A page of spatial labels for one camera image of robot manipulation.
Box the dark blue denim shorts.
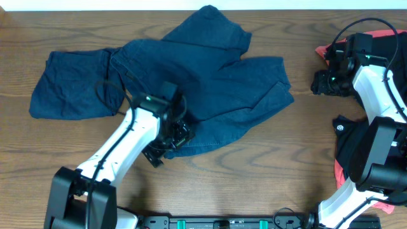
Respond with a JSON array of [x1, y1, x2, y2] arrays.
[[111, 5, 294, 159]]

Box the dark blue garment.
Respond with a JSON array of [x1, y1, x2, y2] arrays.
[[29, 48, 124, 120]]

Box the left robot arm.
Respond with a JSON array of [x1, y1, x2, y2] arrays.
[[44, 82, 194, 228]]

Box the coral red garment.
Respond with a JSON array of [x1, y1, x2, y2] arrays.
[[314, 29, 407, 214]]

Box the black garment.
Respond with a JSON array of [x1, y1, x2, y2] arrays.
[[324, 30, 407, 198]]

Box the left black cable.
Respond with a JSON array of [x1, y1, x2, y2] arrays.
[[85, 79, 137, 229]]

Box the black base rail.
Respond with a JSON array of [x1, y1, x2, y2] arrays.
[[136, 215, 382, 229]]

